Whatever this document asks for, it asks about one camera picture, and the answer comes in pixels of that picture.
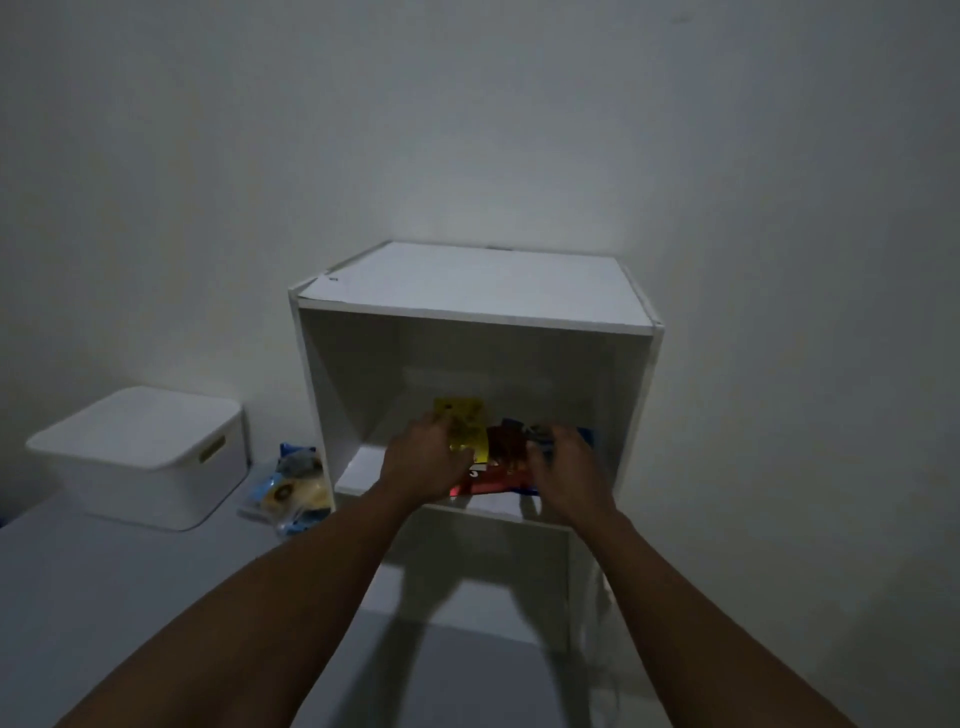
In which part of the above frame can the person's right forearm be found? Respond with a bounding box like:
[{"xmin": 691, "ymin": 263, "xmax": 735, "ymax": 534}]
[{"xmin": 573, "ymin": 509, "xmax": 860, "ymax": 728}]

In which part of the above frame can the white shelf unit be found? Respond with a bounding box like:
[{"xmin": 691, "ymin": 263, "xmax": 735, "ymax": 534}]
[{"xmin": 288, "ymin": 239, "xmax": 666, "ymax": 655}]

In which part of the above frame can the white plastic storage bin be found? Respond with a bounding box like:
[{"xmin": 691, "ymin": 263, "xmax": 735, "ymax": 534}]
[{"xmin": 26, "ymin": 386, "xmax": 250, "ymax": 532}]

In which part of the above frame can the person's right hand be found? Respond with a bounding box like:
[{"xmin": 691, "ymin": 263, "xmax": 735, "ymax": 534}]
[{"xmin": 524, "ymin": 424, "xmax": 619, "ymax": 535}]

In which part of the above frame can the yellow snack box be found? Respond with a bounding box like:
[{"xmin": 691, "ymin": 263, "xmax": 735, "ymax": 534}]
[{"xmin": 432, "ymin": 397, "xmax": 491, "ymax": 466}]

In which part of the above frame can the pile of candies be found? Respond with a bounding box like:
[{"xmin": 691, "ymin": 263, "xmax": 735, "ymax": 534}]
[{"xmin": 238, "ymin": 443, "xmax": 333, "ymax": 537}]

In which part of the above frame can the person's left forearm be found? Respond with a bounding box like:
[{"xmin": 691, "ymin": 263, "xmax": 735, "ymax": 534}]
[{"xmin": 56, "ymin": 483, "xmax": 421, "ymax": 728}]

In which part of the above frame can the person's left hand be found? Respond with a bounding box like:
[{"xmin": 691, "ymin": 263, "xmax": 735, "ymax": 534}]
[{"xmin": 377, "ymin": 413, "xmax": 476, "ymax": 513}]

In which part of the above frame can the red chocolate packet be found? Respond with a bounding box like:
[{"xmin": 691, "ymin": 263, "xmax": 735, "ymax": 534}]
[{"xmin": 448, "ymin": 423, "xmax": 543, "ymax": 499}]

